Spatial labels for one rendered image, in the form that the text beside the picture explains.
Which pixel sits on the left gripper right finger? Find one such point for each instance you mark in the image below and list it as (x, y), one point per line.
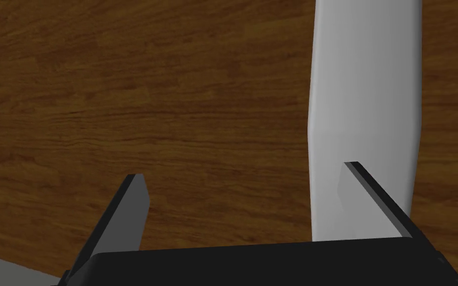
(366, 216)

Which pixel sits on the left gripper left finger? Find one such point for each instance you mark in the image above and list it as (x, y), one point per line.
(127, 222)

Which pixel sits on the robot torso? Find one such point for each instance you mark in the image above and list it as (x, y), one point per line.
(366, 87)

